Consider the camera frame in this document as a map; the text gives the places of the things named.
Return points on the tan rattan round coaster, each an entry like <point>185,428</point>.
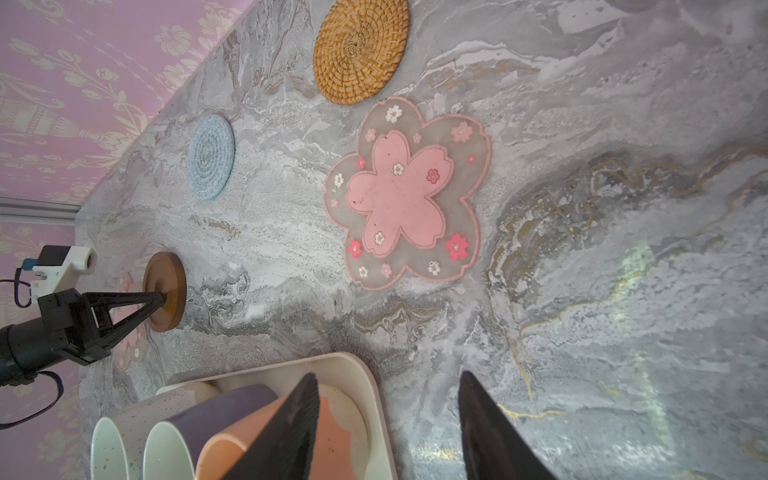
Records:
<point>358,48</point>

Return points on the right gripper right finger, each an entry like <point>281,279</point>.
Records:
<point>492,448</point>

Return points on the left aluminium corner post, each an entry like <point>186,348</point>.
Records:
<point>38,212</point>

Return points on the white ceramic mug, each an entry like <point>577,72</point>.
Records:
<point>119,440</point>

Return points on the pink flower coaster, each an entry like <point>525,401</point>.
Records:
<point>133,348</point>
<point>402,197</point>

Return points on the brown wooden round coaster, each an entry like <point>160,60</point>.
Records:
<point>165,274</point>

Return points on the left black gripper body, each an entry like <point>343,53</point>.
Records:
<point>64,331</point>

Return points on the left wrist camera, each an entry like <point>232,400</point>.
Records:
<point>58,268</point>

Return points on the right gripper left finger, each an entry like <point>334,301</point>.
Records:
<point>279,439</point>

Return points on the blue woven round coaster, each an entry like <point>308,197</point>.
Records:
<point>210,157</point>

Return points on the beige rectangular tray mat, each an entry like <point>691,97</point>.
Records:
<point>341,370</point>

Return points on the orange ceramic mug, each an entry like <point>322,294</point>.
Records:
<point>341,448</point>

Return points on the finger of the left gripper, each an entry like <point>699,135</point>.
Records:
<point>104,333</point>

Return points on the lavender ceramic mug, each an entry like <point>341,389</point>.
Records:
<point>174,445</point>

